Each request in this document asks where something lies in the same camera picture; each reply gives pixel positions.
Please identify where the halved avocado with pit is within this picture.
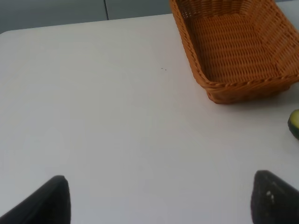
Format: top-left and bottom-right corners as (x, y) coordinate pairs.
(288, 109), (299, 140)

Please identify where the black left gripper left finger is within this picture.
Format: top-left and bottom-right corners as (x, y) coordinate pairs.
(0, 175), (71, 224)

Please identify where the orange wicker basket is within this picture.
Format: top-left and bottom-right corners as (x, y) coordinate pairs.
(170, 0), (299, 104)

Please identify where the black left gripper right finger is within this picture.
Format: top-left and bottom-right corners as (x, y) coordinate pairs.
(250, 170), (299, 224)

